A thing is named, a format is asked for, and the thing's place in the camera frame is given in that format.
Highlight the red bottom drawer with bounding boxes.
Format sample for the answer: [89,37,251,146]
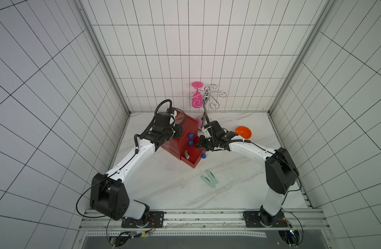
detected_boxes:
[180,145,206,169]

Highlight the red plastic drawer cabinet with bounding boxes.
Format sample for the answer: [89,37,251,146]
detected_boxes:
[161,109,198,159]

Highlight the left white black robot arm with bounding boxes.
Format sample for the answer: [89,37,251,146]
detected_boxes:
[90,107,187,223]

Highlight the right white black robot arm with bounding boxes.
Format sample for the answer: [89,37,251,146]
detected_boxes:
[195,121,299,220]

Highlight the orange plastic bowl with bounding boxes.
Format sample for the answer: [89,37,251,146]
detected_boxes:
[235,126,252,140]

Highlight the pink plastic goblet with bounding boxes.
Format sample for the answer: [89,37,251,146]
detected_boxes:
[192,82,203,109]

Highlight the silver wire cup rack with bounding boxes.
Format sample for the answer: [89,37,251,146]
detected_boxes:
[187,83,227,128]

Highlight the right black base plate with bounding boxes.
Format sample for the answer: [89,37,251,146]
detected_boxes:
[242,211,288,228]

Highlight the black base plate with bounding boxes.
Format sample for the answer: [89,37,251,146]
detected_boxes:
[242,211,288,228]
[121,211,165,229]

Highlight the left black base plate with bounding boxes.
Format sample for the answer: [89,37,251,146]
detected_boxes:
[121,211,165,229]

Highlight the aluminium mounting rail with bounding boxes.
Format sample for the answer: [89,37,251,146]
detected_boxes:
[79,209,329,236]

